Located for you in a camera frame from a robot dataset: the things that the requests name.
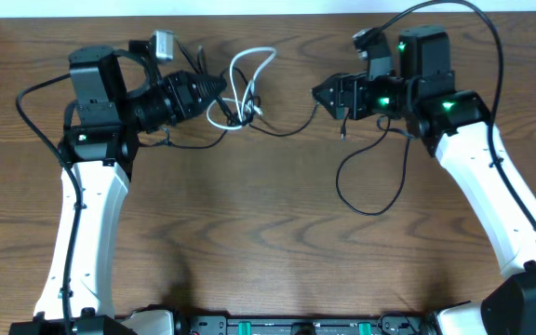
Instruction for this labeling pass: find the black usb cable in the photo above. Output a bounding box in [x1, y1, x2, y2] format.
[335, 111, 412, 217]
[140, 39, 320, 151]

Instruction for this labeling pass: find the white usb cable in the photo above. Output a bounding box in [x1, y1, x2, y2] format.
[206, 46, 278, 131]

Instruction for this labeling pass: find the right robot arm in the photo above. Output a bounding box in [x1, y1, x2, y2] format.
[312, 25, 536, 334]

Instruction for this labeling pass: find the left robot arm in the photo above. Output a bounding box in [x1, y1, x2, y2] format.
[9, 31, 226, 334]

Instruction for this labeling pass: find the left camera black cable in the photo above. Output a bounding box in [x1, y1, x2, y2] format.
[15, 73, 87, 335]

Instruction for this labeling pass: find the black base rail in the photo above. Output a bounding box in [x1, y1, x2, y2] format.
[123, 304, 441, 335]

